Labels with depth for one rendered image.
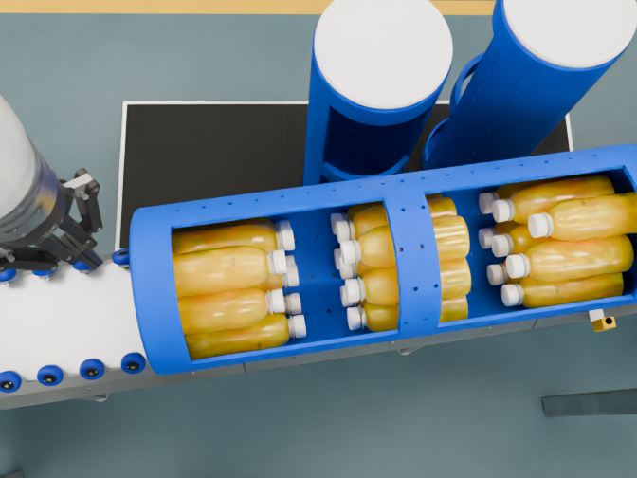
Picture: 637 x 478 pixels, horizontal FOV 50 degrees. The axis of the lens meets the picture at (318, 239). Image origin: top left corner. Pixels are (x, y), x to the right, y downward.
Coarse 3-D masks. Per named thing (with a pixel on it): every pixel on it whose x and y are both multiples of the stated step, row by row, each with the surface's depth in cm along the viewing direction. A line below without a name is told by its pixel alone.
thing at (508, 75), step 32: (512, 32) 140; (480, 64) 159; (512, 64) 146; (544, 64) 139; (608, 64) 140; (480, 96) 165; (512, 96) 155; (544, 96) 150; (576, 96) 152; (448, 128) 191; (480, 128) 175; (512, 128) 167; (544, 128) 168; (448, 160) 201; (480, 160) 189
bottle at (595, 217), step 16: (560, 208) 114; (576, 208) 114; (592, 208) 114; (608, 208) 114; (624, 208) 114; (560, 224) 114; (576, 224) 113; (592, 224) 113; (608, 224) 114; (624, 224) 114; (560, 240) 116; (576, 240) 115
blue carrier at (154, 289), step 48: (624, 144) 121; (288, 192) 114; (336, 192) 112; (384, 192) 111; (432, 192) 111; (480, 192) 131; (624, 192) 125; (144, 240) 106; (336, 240) 132; (432, 240) 107; (144, 288) 103; (288, 288) 132; (336, 288) 132; (432, 288) 107; (480, 288) 132; (624, 288) 129; (144, 336) 104; (336, 336) 124; (384, 336) 113
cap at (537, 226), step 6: (534, 216) 115; (540, 216) 115; (528, 222) 117; (534, 222) 115; (540, 222) 114; (546, 222) 114; (534, 228) 115; (540, 228) 114; (546, 228) 114; (534, 234) 116; (540, 234) 115
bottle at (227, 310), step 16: (256, 288) 114; (192, 304) 111; (208, 304) 111; (224, 304) 111; (240, 304) 111; (256, 304) 112; (272, 304) 114; (192, 320) 111; (208, 320) 111; (224, 320) 111; (240, 320) 112; (256, 320) 113
